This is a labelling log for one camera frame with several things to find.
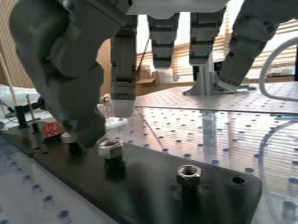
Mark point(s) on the small white box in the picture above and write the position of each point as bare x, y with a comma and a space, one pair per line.
116, 125

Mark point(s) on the grey metal stand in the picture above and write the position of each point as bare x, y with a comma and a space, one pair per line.
207, 81

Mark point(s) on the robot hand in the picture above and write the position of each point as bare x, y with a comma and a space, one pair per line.
67, 50

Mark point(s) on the larger silver nut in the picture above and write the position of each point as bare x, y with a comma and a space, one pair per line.
110, 148

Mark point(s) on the thin stick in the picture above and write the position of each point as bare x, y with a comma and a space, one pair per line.
9, 81

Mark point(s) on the clear box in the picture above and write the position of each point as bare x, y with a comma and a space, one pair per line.
214, 133

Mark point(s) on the black plate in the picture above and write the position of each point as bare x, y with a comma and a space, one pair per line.
147, 190

